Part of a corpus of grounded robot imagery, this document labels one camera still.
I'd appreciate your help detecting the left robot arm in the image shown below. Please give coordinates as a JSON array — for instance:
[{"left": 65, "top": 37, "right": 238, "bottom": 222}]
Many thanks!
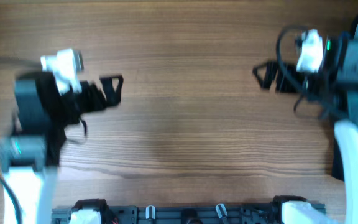
[{"left": 0, "top": 71, "right": 124, "bottom": 223}]

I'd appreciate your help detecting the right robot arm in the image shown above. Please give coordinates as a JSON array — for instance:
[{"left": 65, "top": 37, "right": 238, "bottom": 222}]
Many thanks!
[{"left": 252, "top": 30, "right": 358, "bottom": 223}]

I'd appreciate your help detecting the black garment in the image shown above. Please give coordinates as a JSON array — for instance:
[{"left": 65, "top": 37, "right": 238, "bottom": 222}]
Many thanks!
[{"left": 331, "top": 13, "right": 358, "bottom": 182}]

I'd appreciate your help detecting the right black cable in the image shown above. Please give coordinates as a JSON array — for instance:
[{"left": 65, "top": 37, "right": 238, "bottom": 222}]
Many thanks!
[{"left": 275, "top": 25, "right": 338, "bottom": 121}]

